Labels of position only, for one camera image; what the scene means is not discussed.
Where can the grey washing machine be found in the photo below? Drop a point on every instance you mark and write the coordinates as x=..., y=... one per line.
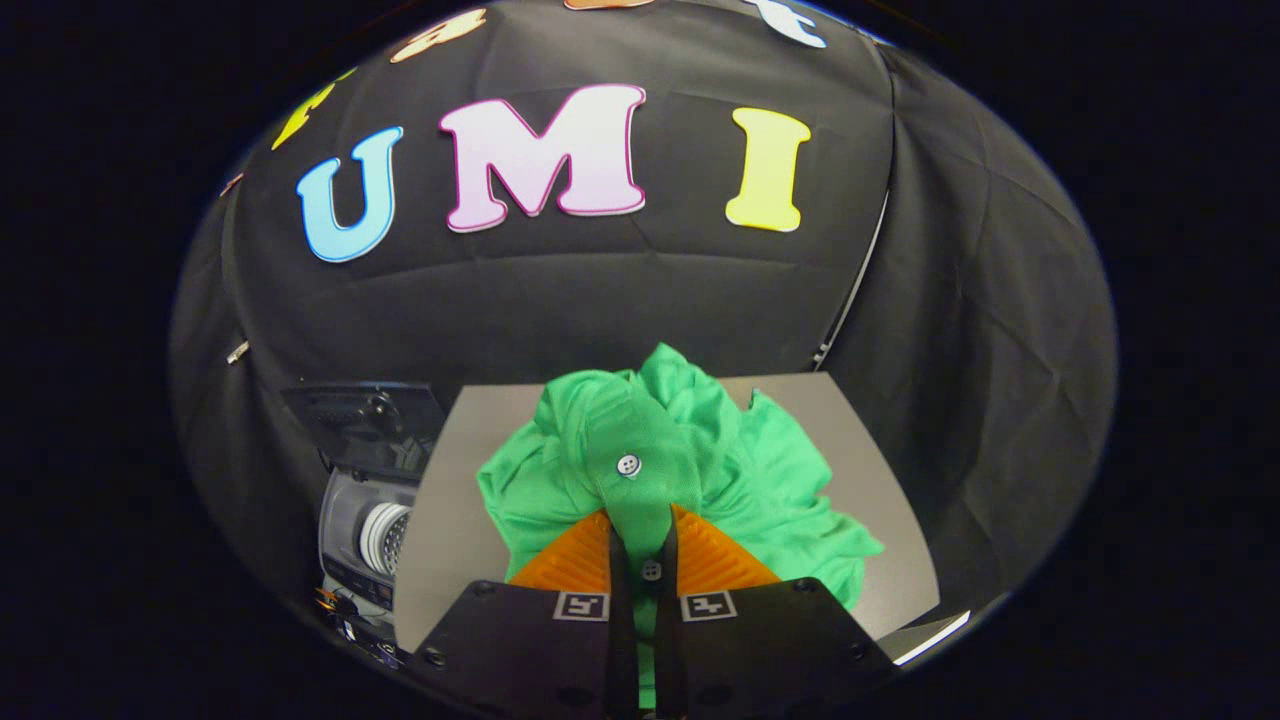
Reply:
x=345, y=520

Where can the black backdrop cloth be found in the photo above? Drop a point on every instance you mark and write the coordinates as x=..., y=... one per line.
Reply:
x=600, y=290

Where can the white cloth clip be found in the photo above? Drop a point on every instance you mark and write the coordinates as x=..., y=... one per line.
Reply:
x=237, y=352

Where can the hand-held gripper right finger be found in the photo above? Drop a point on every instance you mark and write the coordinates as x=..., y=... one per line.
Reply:
x=760, y=650

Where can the orange cloth clip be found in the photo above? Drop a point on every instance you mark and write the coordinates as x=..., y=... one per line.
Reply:
x=232, y=185

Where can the green polo shirt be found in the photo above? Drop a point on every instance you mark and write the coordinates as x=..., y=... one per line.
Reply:
x=700, y=450

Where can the white frame pole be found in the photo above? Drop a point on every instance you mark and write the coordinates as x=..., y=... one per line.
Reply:
x=850, y=290

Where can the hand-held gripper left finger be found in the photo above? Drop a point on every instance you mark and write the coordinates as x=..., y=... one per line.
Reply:
x=520, y=650

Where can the grey cabinet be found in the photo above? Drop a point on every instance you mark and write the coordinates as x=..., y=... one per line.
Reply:
x=470, y=480

